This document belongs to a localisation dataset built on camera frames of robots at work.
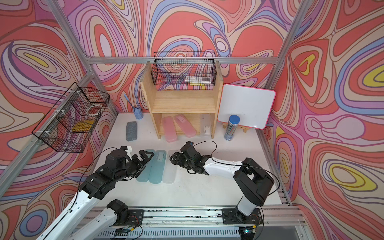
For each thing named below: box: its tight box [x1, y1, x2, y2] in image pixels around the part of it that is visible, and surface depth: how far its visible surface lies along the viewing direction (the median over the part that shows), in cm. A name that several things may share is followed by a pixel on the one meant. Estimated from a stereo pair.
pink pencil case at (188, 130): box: [174, 114, 197, 138], surface depth 106 cm
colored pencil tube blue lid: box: [224, 115, 241, 141], surface depth 93 cm
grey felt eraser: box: [126, 121, 137, 142], surface depth 109 cm
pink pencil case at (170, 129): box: [163, 116, 178, 143], surface depth 106 cm
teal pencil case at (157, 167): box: [149, 149, 167, 184], surface depth 90 cm
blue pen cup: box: [133, 106, 144, 120], surface depth 114 cm
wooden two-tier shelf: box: [139, 60, 224, 140], surface depth 95 cm
